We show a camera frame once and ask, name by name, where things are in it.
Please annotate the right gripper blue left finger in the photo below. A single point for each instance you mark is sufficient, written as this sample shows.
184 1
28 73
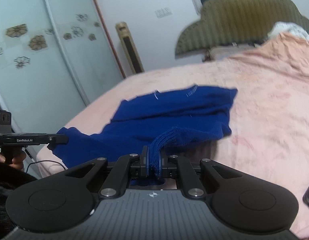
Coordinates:
144 165

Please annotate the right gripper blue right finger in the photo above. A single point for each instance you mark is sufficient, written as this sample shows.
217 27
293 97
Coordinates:
163 164

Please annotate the blue beaded sweater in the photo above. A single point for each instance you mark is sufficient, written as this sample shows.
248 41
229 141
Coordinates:
176 121

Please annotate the person's left hand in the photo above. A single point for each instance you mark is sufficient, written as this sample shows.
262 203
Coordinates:
17 161

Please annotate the white glass wardrobe door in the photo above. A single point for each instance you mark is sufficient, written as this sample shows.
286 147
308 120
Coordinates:
55 59

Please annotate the gold tower fan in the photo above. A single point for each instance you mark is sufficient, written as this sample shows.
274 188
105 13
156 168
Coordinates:
129 47

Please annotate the pink floral bed sheet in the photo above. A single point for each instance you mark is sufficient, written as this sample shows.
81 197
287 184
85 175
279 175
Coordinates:
269 118

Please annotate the beige embroidered pillow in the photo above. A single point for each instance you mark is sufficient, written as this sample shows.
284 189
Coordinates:
221 52

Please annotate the peach blanket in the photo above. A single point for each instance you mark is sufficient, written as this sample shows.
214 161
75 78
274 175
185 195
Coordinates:
286 54

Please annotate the olive green upholstered headboard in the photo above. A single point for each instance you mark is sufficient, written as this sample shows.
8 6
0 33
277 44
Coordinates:
223 22

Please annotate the white patterned pillow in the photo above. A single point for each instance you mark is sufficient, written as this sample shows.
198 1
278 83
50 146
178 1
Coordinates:
292 28

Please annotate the white wall socket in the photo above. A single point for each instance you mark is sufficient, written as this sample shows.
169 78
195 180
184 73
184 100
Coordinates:
164 12

